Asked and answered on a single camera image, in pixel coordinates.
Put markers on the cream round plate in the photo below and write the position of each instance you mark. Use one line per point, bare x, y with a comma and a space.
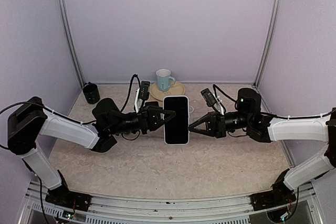
177, 89

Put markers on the dark green mug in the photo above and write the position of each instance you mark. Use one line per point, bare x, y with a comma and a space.
91, 93

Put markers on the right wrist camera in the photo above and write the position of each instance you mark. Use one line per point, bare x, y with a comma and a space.
212, 101

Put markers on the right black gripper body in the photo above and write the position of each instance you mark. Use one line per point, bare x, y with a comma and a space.
219, 125

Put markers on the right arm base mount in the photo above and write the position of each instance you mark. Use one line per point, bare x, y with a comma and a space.
279, 195

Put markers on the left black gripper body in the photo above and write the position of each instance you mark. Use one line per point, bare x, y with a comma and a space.
145, 122

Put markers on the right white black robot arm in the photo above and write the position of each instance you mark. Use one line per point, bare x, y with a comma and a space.
265, 127

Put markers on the black smartphone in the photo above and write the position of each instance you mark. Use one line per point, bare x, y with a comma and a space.
176, 120

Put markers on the light blue ceramic mug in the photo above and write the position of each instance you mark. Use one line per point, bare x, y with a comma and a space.
164, 79

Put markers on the aluminium corner post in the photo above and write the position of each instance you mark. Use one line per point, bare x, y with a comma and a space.
70, 42
268, 42

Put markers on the aluminium front rail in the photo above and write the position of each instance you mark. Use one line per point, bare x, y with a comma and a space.
115, 209

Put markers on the lilac phone case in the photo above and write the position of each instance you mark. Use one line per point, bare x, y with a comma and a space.
176, 144

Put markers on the right aluminium corner post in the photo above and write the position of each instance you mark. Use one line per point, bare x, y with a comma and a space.
268, 42

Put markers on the left aluminium corner post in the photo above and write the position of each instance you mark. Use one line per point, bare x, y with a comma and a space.
70, 42

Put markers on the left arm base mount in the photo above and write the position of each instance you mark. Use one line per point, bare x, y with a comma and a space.
69, 199

